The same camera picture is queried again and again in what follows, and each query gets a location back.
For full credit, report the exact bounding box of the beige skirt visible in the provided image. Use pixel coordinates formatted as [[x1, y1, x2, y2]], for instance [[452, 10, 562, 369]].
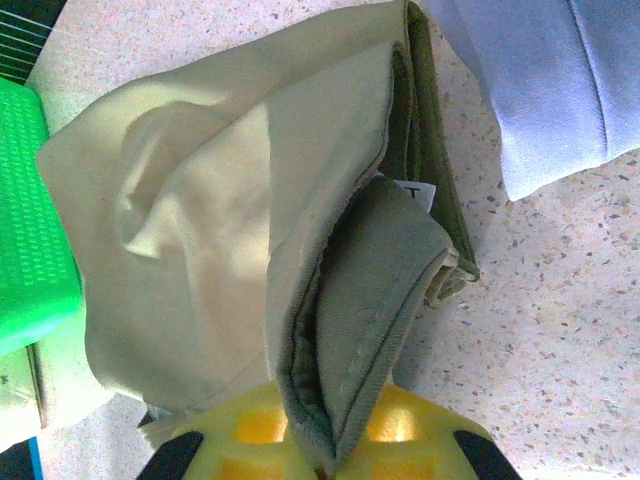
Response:
[[35, 0, 484, 474]]

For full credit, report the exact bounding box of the green plastic basket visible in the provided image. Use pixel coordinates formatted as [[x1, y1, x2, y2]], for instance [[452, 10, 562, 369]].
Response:
[[0, 77, 84, 359]]

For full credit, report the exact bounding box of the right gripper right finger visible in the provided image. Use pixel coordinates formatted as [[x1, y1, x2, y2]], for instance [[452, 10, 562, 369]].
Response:
[[332, 383, 524, 480]]

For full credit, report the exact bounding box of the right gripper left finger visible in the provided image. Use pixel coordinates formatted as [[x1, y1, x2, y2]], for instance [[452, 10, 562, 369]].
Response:
[[137, 384, 321, 480]]

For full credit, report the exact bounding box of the lavender skirt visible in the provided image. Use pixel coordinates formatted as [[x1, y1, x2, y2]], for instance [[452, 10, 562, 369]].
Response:
[[419, 0, 640, 202]]

